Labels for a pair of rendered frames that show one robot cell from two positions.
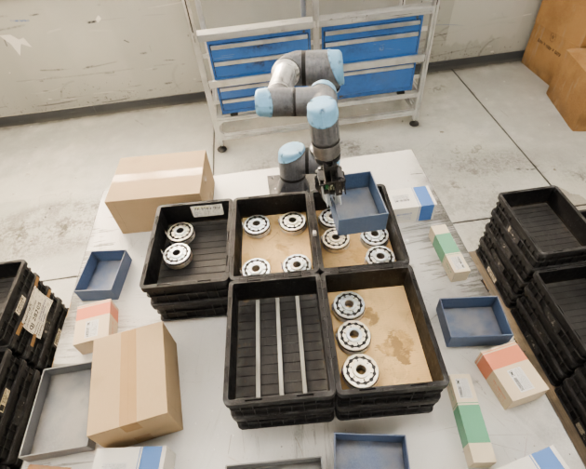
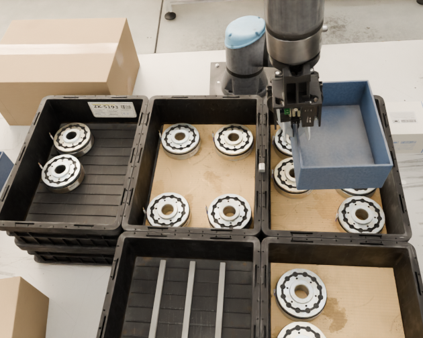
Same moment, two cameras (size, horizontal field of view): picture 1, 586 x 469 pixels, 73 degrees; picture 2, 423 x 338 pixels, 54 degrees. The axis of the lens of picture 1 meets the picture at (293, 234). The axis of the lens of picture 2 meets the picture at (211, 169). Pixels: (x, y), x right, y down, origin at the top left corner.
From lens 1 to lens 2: 0.48 m
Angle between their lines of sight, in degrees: 10
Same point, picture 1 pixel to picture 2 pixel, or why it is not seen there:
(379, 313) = (349, 311)
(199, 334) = (82, 289)
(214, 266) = (111, 196)
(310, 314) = (239, 295)
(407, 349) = not seen: outside the picture
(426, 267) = not seen: outside the picture
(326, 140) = (294, 22)
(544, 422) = not seen: outside the picture
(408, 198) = (415, 119)
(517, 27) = not seen: outside the picture
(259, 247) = (180, 174)
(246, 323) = (140, 295)
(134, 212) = (19, 100)
